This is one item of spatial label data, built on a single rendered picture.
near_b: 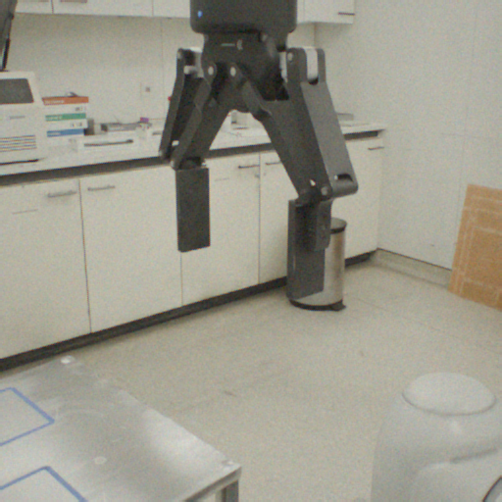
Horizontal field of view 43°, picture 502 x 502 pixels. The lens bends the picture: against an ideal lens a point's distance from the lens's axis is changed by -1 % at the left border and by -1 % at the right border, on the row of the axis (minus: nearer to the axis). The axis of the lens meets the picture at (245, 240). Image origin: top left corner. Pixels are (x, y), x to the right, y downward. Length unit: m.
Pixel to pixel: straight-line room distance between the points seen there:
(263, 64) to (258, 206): 3.02
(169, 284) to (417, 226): 1.63
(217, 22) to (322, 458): 2.01
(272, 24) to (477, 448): 0.51
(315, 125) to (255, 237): 3.09
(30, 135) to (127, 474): 2.03
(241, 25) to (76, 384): 0.79
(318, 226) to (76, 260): 2.54
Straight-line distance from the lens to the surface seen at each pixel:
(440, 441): 0.76
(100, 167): 2.94
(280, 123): 0.43
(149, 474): 0.89
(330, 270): 3.39
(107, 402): 1.05
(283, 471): 2.26
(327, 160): 0.40
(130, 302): 3.12
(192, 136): 0.51
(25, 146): 2.75
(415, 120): 3.96
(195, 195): 0.53
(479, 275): 3.73
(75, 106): 3.26
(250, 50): 0.45
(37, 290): 2.90
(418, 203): 4.01
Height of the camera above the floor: 1.35
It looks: 17 degrees down
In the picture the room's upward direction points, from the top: straight up
